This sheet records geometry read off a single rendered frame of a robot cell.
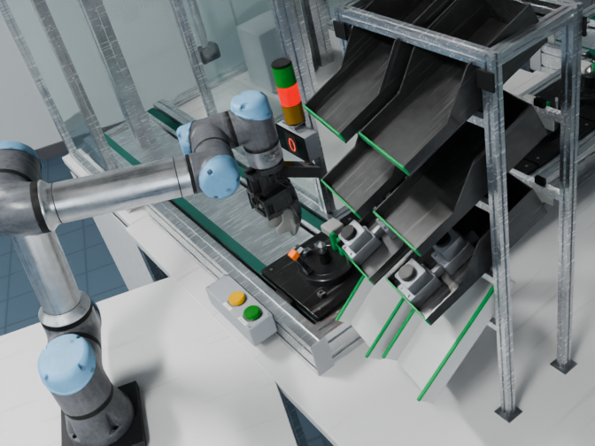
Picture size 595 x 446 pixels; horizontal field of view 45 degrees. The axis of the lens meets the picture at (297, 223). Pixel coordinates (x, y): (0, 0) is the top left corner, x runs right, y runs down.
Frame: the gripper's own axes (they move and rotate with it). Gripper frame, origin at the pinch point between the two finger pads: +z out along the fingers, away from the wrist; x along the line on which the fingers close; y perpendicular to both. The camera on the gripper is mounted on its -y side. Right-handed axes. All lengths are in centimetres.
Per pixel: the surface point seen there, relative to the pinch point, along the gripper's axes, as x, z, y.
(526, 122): 52, -37, -18
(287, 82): -16.7, -24.5, -16.5
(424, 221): 44, -24, -2
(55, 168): -301, 112, 0
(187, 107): -127, 27, -32
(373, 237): 27.7, -11.4, -1.9
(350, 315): 20.5, 11.6, 2.9
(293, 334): 10.0, 17.7, 12.4
